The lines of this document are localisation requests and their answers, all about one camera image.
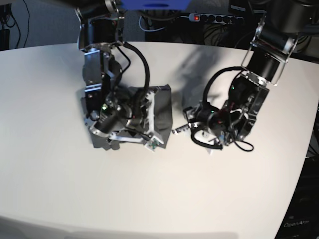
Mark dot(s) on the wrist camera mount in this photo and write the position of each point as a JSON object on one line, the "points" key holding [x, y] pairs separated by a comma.
{"points": [[198, 128], [147, 127]]}

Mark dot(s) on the blue plastic box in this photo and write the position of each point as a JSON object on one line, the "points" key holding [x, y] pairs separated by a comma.
{"points": [[155, 4]]}

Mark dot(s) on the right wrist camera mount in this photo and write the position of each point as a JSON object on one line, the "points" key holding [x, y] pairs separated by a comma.
{"points": [[198, 128]]}

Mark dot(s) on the black OpenArm case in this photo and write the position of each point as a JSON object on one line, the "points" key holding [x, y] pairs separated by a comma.
{"points": [[301, 220]]}

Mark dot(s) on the grey T-shirt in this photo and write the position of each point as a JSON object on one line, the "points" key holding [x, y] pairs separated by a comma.
{"points": [[163, 112]]}

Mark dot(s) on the black power strip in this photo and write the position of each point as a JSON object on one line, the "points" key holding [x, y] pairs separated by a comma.
{"points": [[215, 19]]}

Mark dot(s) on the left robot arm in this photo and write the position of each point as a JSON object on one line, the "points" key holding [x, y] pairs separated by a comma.
{"points": [[275, 39]]}

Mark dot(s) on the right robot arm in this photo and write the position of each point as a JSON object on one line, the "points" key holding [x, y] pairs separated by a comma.
{"points": [[101, 31]]}

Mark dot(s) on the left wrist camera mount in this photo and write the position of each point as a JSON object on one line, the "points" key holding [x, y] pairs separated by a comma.
{"points": [[147, 127]]}

